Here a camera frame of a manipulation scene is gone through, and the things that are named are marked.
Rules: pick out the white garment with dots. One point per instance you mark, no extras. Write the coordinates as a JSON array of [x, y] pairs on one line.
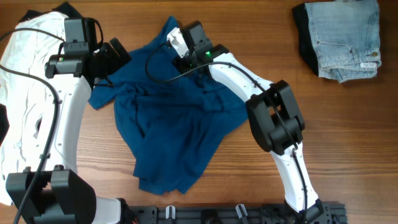
[[24, 98]]

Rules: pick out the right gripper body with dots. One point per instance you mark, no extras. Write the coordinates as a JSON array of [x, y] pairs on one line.
[[185, 63]]

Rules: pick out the black folded garment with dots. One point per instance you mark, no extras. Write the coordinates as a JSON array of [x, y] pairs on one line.
[[305, 47]]

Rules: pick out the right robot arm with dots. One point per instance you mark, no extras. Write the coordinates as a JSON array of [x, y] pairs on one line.
[[274, 116]]

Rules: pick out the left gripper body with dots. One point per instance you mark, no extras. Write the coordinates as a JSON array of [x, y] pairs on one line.
[[109, 61]]

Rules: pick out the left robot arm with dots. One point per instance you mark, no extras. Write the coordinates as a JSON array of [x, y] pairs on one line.
[[54, 193]]

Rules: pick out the folded light blue jeans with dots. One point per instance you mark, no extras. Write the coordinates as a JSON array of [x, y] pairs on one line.
[[345, 38]]

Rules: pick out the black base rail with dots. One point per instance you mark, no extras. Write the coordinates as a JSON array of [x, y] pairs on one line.
[[322, 213]]

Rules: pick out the blue polo shirt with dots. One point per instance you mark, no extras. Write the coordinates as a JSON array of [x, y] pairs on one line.
[[173, 125]]

